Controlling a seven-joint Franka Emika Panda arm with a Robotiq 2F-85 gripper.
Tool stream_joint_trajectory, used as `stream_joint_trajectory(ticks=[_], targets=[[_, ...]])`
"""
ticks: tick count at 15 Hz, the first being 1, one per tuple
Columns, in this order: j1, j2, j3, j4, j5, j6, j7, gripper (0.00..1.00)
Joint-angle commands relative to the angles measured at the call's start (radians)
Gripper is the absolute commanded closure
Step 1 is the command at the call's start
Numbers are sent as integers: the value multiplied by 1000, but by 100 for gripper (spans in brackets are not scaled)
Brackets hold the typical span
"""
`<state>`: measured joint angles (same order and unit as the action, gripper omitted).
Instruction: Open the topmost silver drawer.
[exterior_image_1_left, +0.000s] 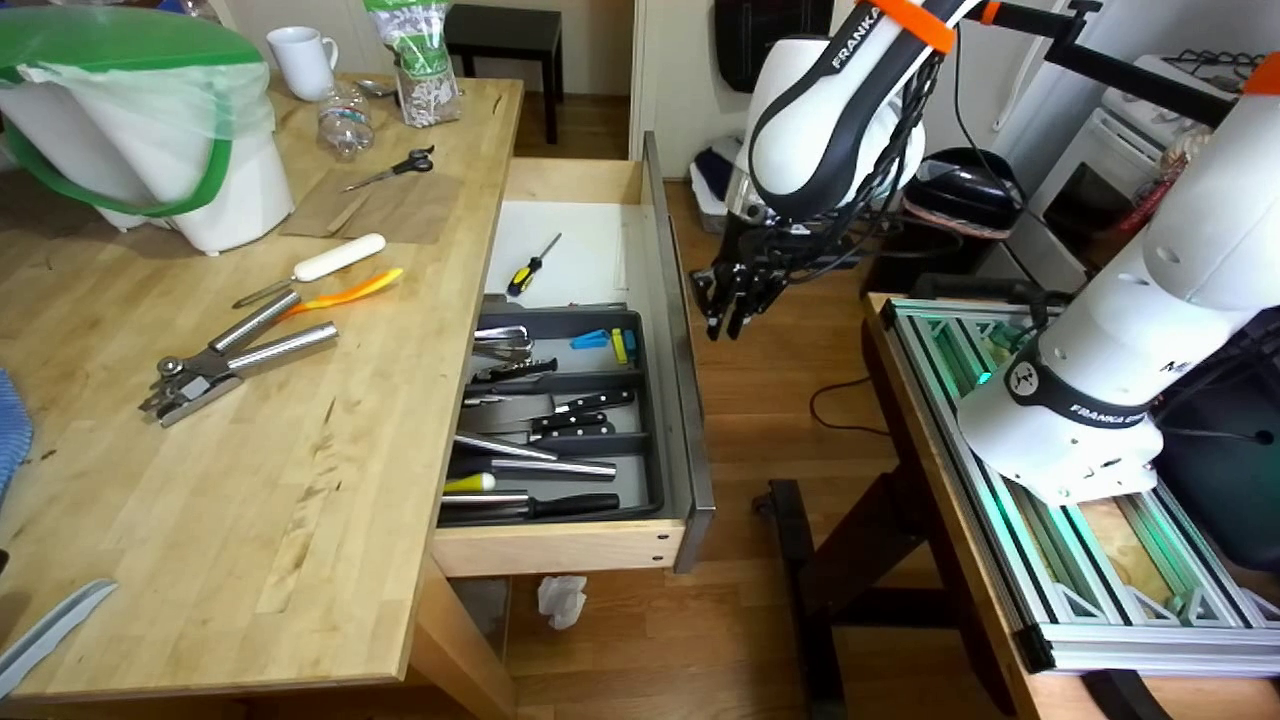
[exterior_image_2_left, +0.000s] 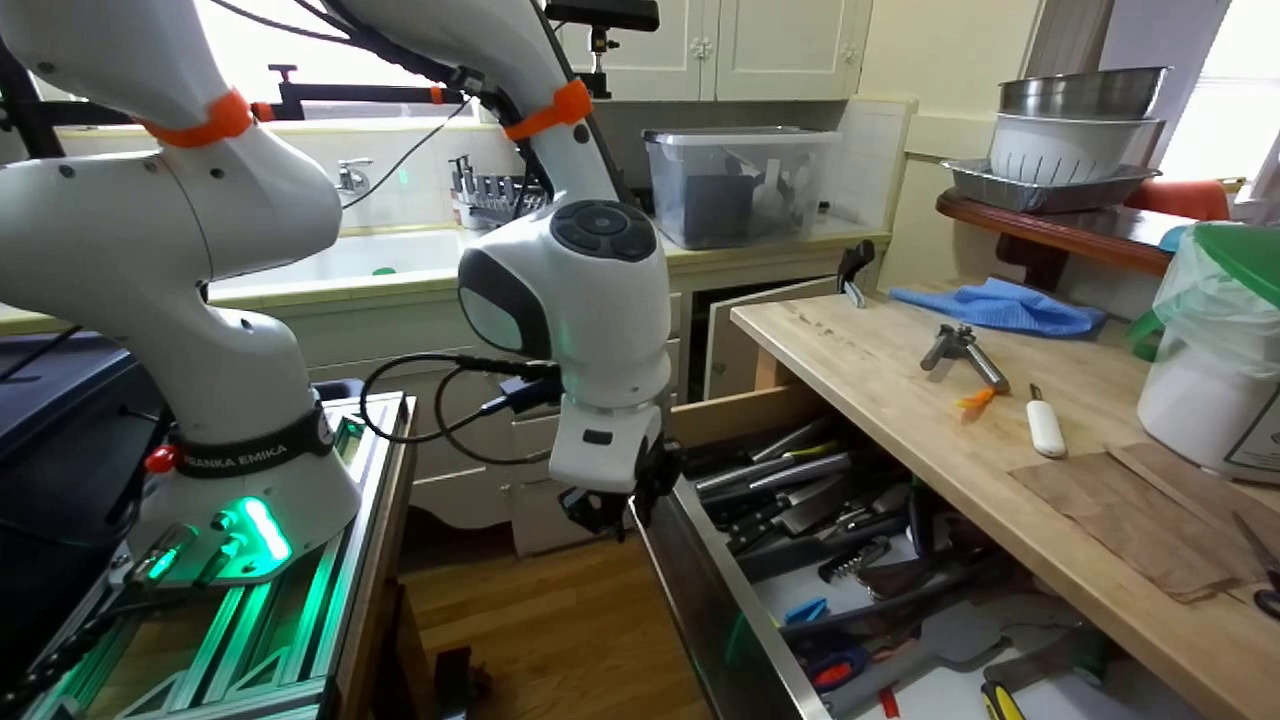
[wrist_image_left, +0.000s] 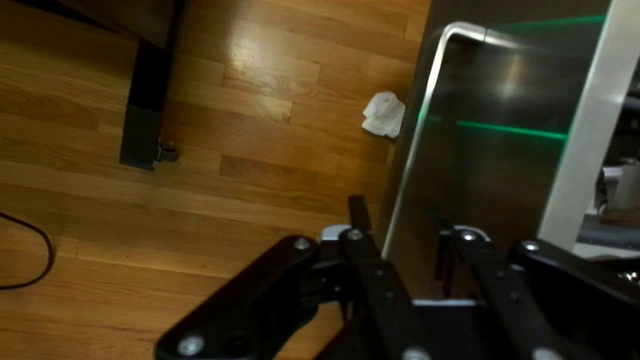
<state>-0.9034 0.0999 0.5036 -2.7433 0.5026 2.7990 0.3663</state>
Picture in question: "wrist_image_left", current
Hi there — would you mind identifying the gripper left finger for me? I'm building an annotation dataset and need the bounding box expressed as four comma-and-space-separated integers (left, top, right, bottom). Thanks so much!
154, 194, 432, 360

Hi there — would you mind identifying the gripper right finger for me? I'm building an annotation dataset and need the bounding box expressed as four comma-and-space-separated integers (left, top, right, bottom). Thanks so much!
434, 225, 640, 360

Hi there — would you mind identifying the silver drawer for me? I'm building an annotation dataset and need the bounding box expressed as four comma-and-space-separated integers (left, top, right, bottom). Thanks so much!
375, 0, 614, 302

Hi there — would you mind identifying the silver drawer cabinet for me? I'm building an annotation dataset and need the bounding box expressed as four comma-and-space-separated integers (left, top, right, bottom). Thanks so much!
375, 0, 640, 302

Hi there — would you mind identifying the crumpled white tissue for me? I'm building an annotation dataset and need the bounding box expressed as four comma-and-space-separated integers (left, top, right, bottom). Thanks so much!
361, 91, 406, 140

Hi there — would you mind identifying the dark table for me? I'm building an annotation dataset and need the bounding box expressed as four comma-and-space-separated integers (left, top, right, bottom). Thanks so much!
14, 0, 187, 172

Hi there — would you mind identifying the black cable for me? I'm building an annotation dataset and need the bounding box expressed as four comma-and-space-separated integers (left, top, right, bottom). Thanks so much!
0, 210, 55, 291

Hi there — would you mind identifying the silver drawer handle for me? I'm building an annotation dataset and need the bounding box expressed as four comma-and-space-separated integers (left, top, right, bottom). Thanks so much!
381, 21, 522, 261

